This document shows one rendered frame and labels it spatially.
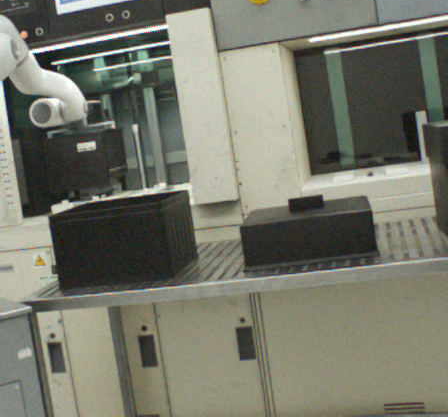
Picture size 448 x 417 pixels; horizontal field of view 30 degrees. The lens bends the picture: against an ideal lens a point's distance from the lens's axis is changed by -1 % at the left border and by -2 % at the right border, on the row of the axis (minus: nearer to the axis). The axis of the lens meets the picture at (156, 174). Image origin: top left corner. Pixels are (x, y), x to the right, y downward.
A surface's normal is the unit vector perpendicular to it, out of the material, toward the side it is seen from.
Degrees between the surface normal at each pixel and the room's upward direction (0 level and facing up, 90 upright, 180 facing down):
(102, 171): 90
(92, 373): 90
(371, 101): 90
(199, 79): 90
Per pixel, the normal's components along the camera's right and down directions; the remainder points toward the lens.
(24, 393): 0.50, -0.03
